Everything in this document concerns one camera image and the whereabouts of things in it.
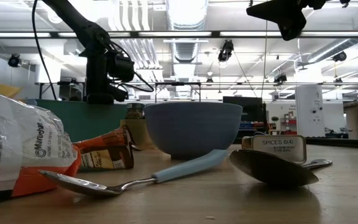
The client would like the black left camera cable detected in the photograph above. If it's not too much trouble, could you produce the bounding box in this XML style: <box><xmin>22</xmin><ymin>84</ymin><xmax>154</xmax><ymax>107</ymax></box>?
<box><xmin>110</xmin><ymin>40</ymin><xmax>155</xmax><ymax>93</ymax></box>

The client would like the white orange ramen packet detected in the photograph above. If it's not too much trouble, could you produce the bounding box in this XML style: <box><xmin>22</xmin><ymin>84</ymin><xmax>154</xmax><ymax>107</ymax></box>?
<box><xmin>0</xmin><ymin>88</ymin><xmax>83</xmax><ymax>202</ymax></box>

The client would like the green rectangular spice tin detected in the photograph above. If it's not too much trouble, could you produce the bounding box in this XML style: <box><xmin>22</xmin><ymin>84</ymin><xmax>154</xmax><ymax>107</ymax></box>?
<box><xmin>241</xmin><ymin>134</ymin><xmax>308</xmax><ymax>165</ymax></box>

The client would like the yellow ramen packet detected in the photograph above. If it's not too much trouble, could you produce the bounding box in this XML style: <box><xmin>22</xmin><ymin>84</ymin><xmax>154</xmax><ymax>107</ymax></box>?
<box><xmin>0</xmin><ymin>80</ymin><xmax>24</xmax><ymax>100</ymax></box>

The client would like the blue bowl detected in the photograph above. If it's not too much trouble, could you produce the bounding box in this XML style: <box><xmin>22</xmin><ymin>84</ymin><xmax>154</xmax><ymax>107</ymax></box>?
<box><xmin>143</xmin><ymin>101</ymin><xmax>244</xmax><ymax>161</ymax></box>

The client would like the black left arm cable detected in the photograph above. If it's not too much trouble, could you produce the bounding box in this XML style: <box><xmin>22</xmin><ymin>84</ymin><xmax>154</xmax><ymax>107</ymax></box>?
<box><xmin>31</xmin><ymin>0</ymin><xmax>58</xmax><ymax>101</ymax></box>

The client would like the blue handled metal spoon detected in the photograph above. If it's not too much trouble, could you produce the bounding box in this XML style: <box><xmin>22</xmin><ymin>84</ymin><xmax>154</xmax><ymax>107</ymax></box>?
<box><xmin>38</xmin><ymin>149</ymin><xmax>229</xmax><ymax>197</ymax></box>

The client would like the black ceiling spotlight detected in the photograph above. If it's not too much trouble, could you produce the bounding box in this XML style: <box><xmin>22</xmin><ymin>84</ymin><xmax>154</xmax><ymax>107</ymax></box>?
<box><xmin>273</xmin><ymin>73</ymin><xmax>288</xmax><ymax>85</ymax></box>
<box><xmin>217</xmin><ymin>39</ymin><xmax>235</xmax><ymax>63</ymax></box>
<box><xmin>7</xmin><ymin>54</ymin><xmax>22</xmax><ymax>68</ymax></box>
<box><xmin>332</xmin><ymin>50</ymin><xmax>348</xmax><ymax>62</ymax></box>

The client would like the grey slanted ceiling duct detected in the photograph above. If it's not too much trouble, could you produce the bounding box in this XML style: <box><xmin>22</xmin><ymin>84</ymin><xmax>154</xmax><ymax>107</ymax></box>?
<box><xmin>306</xmin><ymin>37</ymin><xmax>358</xmax><ymax>65</ymax></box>

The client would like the white cabinet pillar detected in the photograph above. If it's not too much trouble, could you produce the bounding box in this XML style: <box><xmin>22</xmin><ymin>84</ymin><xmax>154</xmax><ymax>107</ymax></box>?
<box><xmin>295</xmin><ymin>85</ymin><xmax>325</xmax><ymax>138</ymax></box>

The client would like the red equipment rack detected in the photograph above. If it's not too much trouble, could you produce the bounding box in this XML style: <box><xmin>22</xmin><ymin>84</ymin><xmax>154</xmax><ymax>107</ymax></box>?
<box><xmin>280</xmin><ymin>111</ymin><xmax>298</xmax><ymax>135</ymax></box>

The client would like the green plastic bin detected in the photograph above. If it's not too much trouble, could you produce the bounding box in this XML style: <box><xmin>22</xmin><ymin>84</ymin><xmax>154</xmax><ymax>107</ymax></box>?
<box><xmin>26</xmin><ymin>98</ymin><xmax>129</xmax><ymax>143</ymax></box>

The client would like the large black spoon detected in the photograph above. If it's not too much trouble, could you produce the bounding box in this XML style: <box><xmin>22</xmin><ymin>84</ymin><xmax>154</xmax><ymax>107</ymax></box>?
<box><xmin>228</xmin><ymin>149</ymin><xmax>334</xmax><ymax>189</ymax></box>

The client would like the black aluminium frame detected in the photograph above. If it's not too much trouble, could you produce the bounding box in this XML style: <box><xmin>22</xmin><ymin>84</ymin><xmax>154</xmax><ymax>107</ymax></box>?
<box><xmin>0</xmin><ymin>30</ymin><xmax>358</xmax><ymax>40</ymax></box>

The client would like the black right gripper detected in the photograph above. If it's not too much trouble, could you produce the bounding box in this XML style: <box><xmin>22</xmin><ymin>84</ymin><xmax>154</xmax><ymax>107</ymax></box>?
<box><xmin>246</xmin><ymin>0</ymin><xmax>328</xmax><ymax>42</ymax></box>

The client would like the white round ceiling duct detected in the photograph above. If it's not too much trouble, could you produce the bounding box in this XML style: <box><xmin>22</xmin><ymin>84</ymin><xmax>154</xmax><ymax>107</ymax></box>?
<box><xmin>165</xmin><ymin>0</ymin><xmax>210</xmax><ymax>31</ymax></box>

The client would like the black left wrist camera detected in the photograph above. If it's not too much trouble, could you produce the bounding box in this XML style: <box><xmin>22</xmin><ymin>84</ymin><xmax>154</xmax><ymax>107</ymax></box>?
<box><xmin>107</xmin><ymin>52</ymin><xmax>135</xmax><ymax>83</ymax></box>

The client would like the orange brown cocoa packet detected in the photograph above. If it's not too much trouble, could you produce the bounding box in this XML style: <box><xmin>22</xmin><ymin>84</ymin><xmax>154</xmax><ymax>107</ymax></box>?
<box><xmin>72</xmin><ymin>124</ymin><xmax>135</xmax><ymax>170</ymax></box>

